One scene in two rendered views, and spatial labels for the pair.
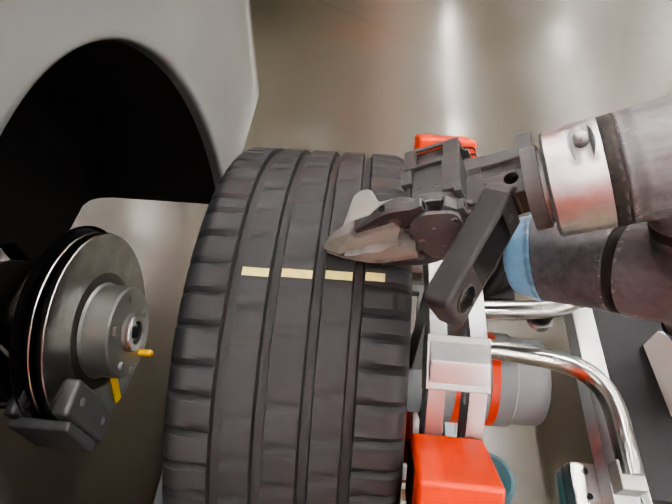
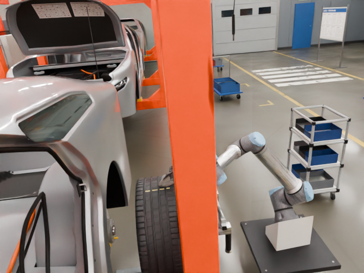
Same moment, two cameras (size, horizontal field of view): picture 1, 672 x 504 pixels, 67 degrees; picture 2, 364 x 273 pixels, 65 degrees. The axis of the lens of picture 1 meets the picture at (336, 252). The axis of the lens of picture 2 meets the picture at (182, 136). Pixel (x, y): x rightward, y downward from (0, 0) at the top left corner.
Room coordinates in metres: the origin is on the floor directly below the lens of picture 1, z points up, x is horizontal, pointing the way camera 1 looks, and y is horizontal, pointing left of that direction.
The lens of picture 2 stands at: (-1.14, 0.08, 2.11)
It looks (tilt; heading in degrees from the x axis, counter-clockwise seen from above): 23 degrees down; 351
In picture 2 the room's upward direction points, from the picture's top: 5 degrees counter-clockwise
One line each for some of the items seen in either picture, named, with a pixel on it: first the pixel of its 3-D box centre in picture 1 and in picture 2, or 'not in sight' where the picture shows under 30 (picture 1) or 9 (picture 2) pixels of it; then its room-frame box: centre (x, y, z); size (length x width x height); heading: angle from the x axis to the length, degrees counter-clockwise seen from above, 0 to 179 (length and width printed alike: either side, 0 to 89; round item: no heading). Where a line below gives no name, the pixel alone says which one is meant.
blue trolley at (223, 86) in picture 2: not in sight; (225, 77); (5.94, -2.28, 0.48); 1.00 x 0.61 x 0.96; 178
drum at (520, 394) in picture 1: (468, 376); not in sight; (0.33, -0.21, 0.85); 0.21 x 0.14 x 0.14; 85
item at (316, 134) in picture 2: not in sight; (313, 153); (1.51, -1.86, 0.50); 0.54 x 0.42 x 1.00; 175
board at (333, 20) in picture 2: not in sight; (331, 36); (8.18, -6.89, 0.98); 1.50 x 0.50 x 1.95; 174
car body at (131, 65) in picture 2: not in sight; (93, 52); (5.24, 0.77, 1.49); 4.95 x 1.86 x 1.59; 175
